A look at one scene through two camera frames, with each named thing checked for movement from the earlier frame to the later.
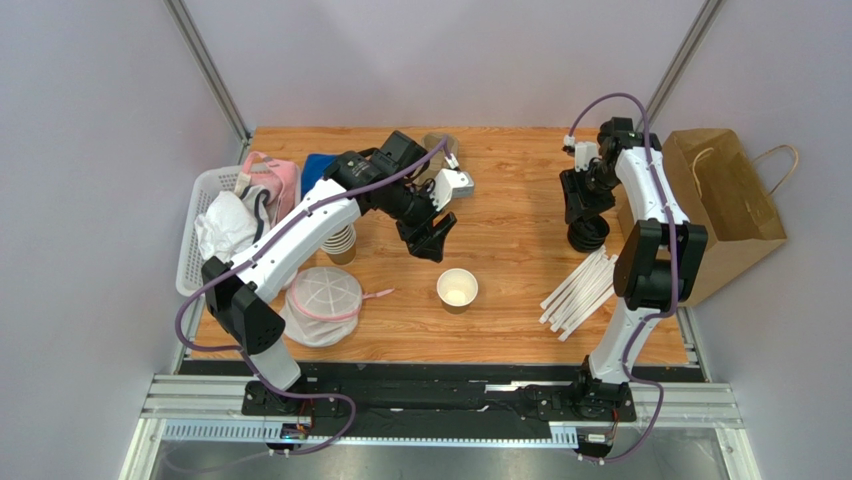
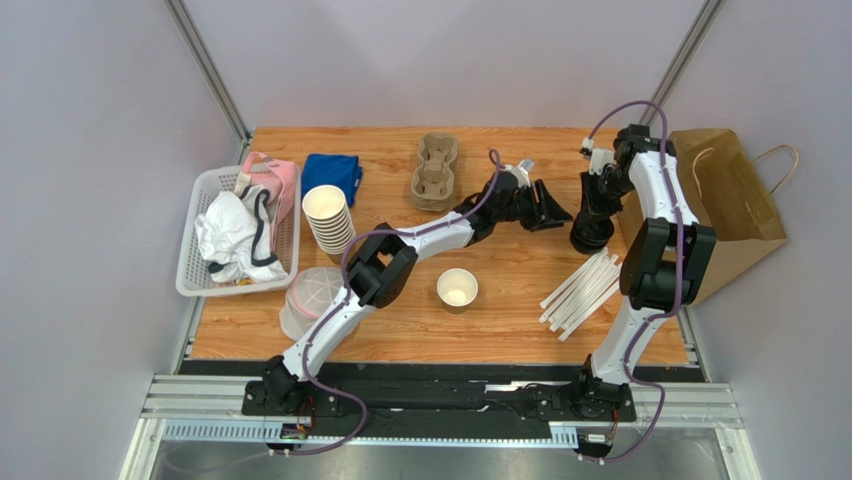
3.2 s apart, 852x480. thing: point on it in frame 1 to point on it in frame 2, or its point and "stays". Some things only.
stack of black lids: (588, 235) stays
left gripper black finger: (432, 244) to (552, 214)
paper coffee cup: (456, 288) stays
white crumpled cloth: (233, 223) stays
